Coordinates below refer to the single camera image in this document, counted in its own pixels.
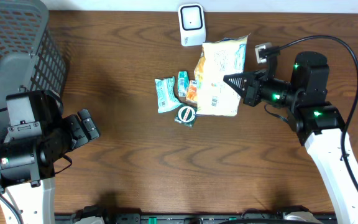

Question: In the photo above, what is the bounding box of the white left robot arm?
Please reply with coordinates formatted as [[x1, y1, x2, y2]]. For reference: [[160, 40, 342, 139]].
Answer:
[[0, 109, 100, 223]]

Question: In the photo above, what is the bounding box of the orange tissue pack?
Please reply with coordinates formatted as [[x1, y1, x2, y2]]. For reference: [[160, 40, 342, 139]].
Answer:
[[185, 80, 198, 103]]

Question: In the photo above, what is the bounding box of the small teal tissue pack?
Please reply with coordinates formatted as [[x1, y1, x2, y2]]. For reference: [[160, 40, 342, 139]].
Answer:
[[177, 71, 189, 97]]

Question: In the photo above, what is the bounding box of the grey plastic mesh basket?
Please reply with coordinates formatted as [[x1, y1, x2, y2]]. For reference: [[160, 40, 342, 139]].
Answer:
[[0, 0, 67, 139]]

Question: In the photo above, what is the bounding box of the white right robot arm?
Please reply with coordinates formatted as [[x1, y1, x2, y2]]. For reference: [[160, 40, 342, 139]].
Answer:
[[223, 52, 358, 223]]

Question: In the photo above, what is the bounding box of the white barcode scanner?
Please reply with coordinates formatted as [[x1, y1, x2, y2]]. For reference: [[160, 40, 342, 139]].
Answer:
[[178, 3, 206, 47]]

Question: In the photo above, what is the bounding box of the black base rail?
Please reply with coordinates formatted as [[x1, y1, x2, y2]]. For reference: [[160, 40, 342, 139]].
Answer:
[[55, 205, 337, 224]]

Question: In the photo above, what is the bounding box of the large white snack bag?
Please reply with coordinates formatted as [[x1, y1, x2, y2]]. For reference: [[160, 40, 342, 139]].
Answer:
[[194, 35, 248, 116]]

